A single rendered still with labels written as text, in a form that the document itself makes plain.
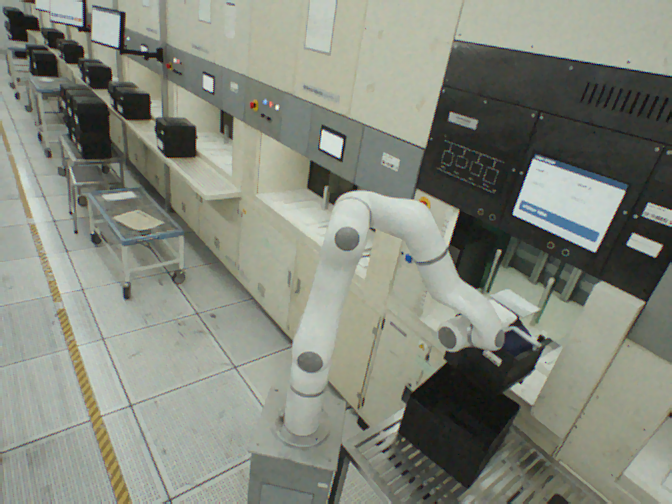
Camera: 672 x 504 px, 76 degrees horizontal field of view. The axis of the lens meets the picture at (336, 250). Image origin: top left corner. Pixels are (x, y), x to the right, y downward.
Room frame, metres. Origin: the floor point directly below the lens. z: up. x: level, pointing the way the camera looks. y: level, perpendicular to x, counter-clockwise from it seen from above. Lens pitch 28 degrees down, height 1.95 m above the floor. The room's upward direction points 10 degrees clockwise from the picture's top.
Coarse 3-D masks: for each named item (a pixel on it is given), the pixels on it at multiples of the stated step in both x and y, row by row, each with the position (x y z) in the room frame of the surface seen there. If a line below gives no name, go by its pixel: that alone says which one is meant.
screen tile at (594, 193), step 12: (576, 180) 1.28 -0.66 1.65; (576, 192) 1.27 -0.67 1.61; (588, 192) 1.24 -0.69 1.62; (600, 192) 1.22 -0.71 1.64; (612, 192) 1.20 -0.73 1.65; (576, 204) 1.26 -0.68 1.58; (600, 204) 1.21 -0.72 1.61; (612, 204) 1.19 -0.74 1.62; (576, 216) 1.25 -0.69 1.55; (588, 216) 1.22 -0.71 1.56; (600, 216) 1.20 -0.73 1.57; (600, 228) 1.19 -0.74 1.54
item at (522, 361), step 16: (512, 304) 1.14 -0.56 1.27; (528, 304) 1.16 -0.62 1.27; (528, 336) 1.10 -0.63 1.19; (448, 352) 1.16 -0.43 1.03; (464, 352) 1.12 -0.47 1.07; (480, 352) 1.08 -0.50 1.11; (496, 352) 1.05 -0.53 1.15; (528, 352) 1.05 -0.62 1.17; (464, 368) 1.10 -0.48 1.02; (480, 368) 1.07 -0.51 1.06; (496, 368) 1.03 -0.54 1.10; (512, 368) 1.02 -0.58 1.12; (528, 368) 1.11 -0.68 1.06; (480, 384) 1.05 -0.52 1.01; (496, 384) 1.02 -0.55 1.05; (512, 384) 1.06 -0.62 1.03
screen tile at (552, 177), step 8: (536, 168) 1.37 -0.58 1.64; (544, 168) 1.35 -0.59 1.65; (536, 176) 1.37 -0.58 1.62; (544, 176) 1.35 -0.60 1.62; (552, 176) 1.33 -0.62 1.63; (560, 176) 1.31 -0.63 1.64; (568, 176) 1.30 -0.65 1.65; (528, 184) 1.38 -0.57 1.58; (552, 184) 1.32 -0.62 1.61; (560, 184) 1.31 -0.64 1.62; (568, 184) 1.29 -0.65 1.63; (528, 192) 1.37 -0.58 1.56; (536, 192) 1.35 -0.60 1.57; (544, 192) 1.33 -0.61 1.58; (560, 192) 1.30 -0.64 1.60; (536, 200) 1.34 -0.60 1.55; (544, 200) 1.33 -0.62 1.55; (552, 200) 1.31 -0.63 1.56; (560, 200) 1.29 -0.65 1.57
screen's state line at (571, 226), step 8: (520, 208) 1.37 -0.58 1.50; (528, 208) 1.36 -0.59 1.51; (536, 208) 1.34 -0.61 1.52; (536, 216) 1.33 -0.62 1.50; (544, 216) 1.31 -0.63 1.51; (552, 216) 1.29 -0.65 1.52; (560, 216) 1.28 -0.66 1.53; (552, 224) 1.29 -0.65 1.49; (560, 224) 1.27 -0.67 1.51; (568, 224) 1.26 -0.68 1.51; (576, 224) 1.24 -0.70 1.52; (576, 232) 1.23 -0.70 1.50; (584, 232) 1.22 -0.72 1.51; (592, 232) 1.20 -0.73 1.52; (592, 240) 1.20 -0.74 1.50
